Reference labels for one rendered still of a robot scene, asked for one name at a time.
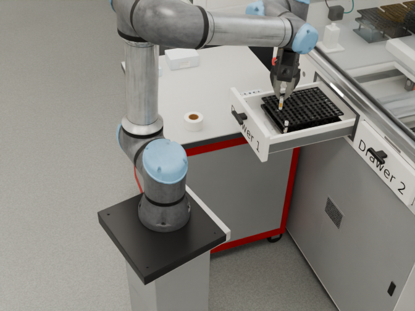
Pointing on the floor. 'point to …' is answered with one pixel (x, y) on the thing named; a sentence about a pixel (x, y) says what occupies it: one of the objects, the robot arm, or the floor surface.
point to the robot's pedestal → (176, 281)
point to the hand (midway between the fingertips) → (281, 97)
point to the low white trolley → (226, 145)
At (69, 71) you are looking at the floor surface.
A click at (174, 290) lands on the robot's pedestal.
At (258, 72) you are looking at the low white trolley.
